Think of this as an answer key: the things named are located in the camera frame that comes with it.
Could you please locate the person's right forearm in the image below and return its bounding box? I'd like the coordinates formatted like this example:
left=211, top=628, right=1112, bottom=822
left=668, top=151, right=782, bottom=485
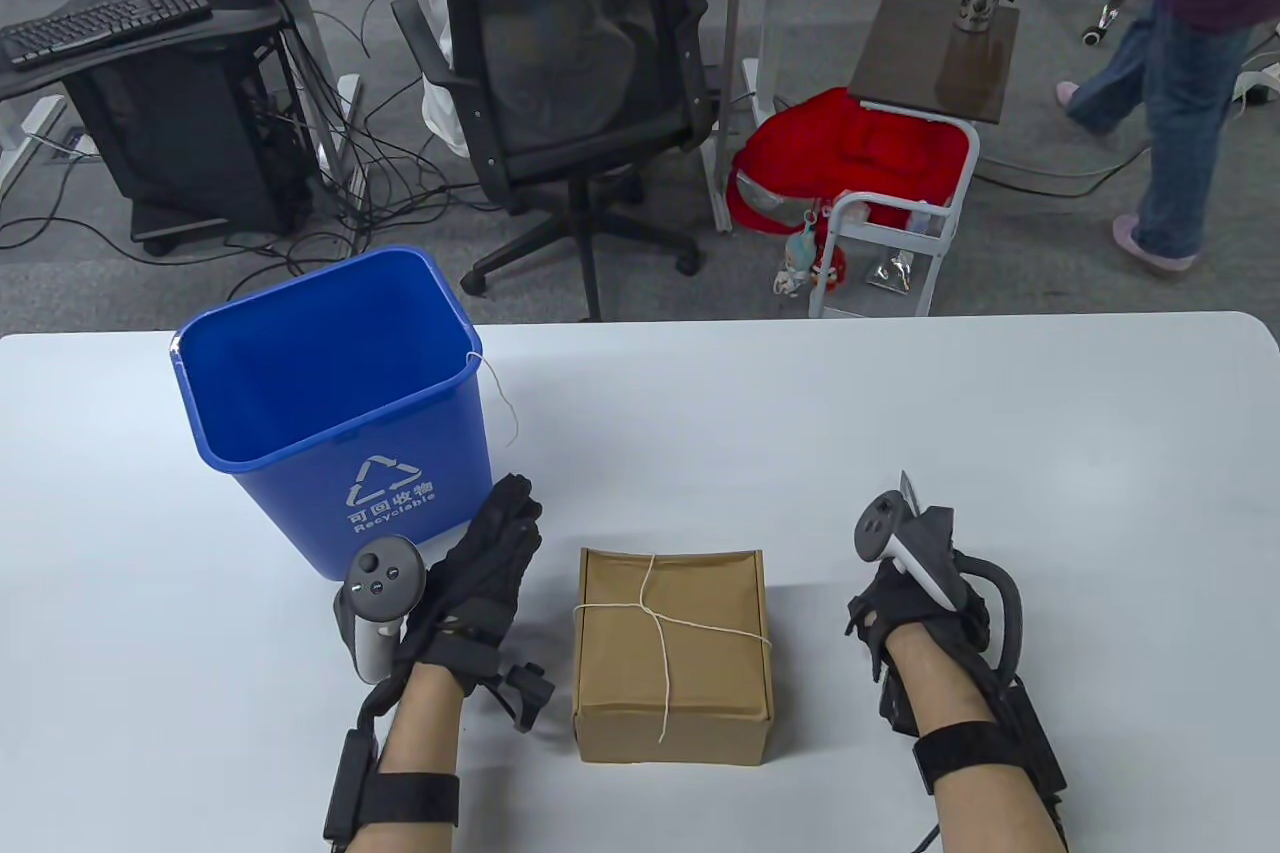
left=885, top=623, right=1063, bottom=853

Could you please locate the white grey right hand controller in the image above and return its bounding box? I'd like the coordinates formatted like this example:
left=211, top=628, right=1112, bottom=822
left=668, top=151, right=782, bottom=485
left=853, top=491, right=963, bottom=610

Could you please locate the white rolling cart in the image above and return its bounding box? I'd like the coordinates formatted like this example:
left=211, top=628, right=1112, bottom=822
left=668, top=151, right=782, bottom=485
left=808, top=115, right=983, bottom=320

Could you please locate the black right forearm strap pack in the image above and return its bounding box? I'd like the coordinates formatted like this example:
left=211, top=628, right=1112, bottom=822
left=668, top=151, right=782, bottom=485
left=880, top=678, right=1069, bottom=853

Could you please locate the black keyboard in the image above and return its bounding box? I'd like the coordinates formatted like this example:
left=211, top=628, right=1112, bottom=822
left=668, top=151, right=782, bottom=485
left=0, top=0, right=214, bottom=72

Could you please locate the black mesh office chair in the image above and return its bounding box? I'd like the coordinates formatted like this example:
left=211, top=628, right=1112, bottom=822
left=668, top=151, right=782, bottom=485
left=391, top=0, right=723, bottom=324

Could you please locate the white string on box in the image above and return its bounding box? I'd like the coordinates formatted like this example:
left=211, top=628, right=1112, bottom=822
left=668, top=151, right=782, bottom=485
left=574, top=553, right=773, bottom=746

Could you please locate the red bag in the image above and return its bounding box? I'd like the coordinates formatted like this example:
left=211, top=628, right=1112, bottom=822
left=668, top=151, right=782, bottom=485
left=726, top=87, right=977, bottom=236

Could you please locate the blue recycling bin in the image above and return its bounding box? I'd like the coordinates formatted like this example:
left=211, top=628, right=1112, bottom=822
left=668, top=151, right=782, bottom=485
left=171, top=247, right=498, bottom=584

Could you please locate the brown square board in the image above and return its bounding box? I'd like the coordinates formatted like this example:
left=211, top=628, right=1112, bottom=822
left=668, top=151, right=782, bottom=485
left=848, top=0, right=1022, bottom=126

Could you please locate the tangle of black floor cables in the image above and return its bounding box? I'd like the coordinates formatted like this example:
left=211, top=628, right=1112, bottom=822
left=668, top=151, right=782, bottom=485
left=0, top=0, right=501, bottom=279

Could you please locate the black computer tower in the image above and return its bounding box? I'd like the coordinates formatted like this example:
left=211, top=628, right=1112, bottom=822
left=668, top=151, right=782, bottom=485
left=62, top=43, right=319, bottom=242

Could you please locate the brown cardboard box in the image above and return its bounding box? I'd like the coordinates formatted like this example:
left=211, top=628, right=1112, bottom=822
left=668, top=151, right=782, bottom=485
left=572, top=547, right=775, bottom=767

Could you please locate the white string on bin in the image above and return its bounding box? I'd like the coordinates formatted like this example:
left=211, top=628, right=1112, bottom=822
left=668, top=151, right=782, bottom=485
left=466, top=351, right=521, bottom=447

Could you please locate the black left forearm strap pack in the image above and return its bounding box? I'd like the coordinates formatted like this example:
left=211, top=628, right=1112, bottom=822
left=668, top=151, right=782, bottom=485
left=322, top=728, right=462, bottom=845

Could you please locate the black forearm strap pack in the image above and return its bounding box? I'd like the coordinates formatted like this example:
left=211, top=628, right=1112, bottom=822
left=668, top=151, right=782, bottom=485
left=322, top=728, right=462, bottom=845
left=880, top=678, right=1069, bottom=853

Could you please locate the grey left hand controller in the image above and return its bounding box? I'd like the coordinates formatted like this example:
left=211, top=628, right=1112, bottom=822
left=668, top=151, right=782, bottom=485
left=334, top=538, right=428, bottom=686

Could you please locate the person's right hand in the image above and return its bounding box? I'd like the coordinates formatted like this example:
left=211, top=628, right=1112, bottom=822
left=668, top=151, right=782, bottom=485
left=847, top=503, right=993, bottom=694

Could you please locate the person's left hand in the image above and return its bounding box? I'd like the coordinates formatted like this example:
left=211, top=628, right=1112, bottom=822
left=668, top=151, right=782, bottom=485
left=395, top=473, right=547, bottom=696

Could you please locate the black right glove cable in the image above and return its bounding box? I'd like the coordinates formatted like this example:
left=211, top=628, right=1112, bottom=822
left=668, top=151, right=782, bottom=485
left=958, top=551, right=1027, bottom=689

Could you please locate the plush keychain toy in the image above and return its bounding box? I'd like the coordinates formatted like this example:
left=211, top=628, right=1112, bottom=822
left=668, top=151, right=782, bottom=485
left=771, top=205, right=853, bottom=297

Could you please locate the black keyboard stand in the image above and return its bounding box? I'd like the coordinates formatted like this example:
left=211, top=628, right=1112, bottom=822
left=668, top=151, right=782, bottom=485
left=0, top=0, right=293, bottom=256

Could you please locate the person's left forearm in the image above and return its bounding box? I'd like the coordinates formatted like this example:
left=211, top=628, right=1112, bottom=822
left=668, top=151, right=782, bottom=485
left=345, top=663, right=467, bottom=853

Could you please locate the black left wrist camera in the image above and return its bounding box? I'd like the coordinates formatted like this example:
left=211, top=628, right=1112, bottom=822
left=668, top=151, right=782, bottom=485
left=495, top=661, right=557, bottom=734

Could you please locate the silver foil packet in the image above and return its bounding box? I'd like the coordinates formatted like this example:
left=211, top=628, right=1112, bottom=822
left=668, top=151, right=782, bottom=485
left=864, top=253, right=919, bottom=295

